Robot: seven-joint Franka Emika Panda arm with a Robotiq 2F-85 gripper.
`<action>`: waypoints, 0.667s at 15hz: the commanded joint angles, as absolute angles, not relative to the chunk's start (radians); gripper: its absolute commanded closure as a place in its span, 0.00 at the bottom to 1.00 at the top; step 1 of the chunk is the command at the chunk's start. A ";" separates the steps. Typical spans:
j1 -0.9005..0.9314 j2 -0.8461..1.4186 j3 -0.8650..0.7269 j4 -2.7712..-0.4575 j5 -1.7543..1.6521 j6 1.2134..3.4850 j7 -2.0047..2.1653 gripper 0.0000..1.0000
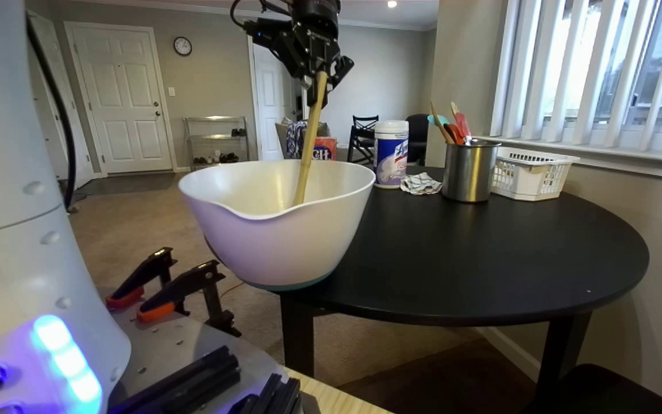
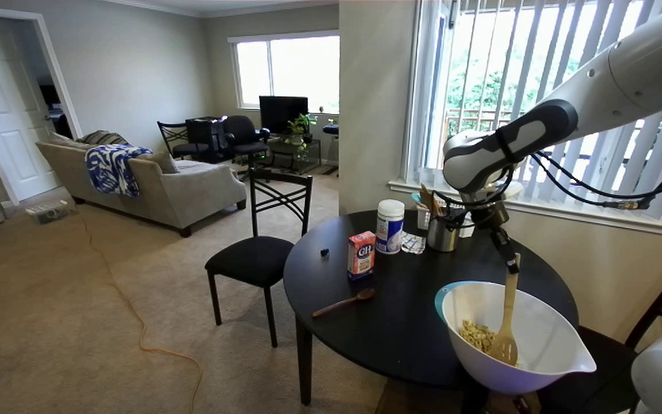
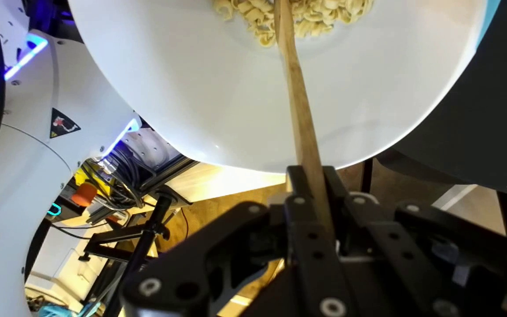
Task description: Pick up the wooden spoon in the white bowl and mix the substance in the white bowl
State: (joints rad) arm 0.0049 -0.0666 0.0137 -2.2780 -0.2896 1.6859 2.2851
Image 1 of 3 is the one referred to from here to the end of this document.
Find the beige sofa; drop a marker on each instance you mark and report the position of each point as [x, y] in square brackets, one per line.
[280, 133]

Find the closed white panel door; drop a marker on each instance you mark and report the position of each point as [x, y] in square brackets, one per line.
[120, 99]

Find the white wipes canister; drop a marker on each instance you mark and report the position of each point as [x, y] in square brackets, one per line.
[392, 153]

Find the grey metal base plate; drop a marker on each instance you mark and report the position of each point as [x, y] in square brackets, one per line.
[171, 340]

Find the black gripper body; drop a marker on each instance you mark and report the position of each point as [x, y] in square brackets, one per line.
[318, 17]

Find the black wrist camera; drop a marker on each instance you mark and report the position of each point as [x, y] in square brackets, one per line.
[266, 36]

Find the light wooden board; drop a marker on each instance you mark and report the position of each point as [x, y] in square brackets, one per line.
[344, 401]

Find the black round table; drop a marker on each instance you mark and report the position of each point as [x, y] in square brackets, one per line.
[460, 260]

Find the red spatula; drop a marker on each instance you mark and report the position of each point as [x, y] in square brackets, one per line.
[460, 123]

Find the wooden utensil in holder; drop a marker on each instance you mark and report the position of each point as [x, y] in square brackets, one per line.
[437, 120]

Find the white mixing bowl teal rim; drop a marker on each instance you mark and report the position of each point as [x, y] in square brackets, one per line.
[270, 245]

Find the black extrusion rail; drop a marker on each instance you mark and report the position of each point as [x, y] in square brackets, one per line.
[183, 381]
[273, 393]

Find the black folding chair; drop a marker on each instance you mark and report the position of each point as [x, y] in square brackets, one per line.
[364, 133]

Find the open white door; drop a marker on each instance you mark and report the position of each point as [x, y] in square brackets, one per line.
[266, 107]

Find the black orange clamp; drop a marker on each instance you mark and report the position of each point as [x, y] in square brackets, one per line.
[146, 273]
[183, 286]

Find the white plastic basket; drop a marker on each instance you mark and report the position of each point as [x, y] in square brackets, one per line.
[529, 176]

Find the crumpled white wipe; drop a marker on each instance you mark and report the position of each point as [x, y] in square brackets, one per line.
[424, 184]

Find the white vertical blinds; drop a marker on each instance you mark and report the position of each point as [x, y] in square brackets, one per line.
[575, 70]

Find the round wall clock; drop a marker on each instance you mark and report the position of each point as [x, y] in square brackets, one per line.
[182, 47]

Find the light wooden spoon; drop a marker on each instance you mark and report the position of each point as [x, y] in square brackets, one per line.
[308, 145]

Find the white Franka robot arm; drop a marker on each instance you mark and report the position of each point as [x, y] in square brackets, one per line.
[10, 191]

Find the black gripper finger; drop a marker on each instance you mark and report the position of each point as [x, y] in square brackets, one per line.
[336, 72]
[303, 55]

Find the metal shelf rack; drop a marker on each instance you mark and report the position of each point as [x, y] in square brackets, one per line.
[217, 138]

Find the teal spatula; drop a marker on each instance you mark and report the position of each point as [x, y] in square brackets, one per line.
[442, 127]

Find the black tall box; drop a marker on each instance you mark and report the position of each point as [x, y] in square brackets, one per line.
[419, 138]

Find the steel utensil holder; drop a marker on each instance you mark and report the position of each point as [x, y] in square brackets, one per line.
[466, 176]

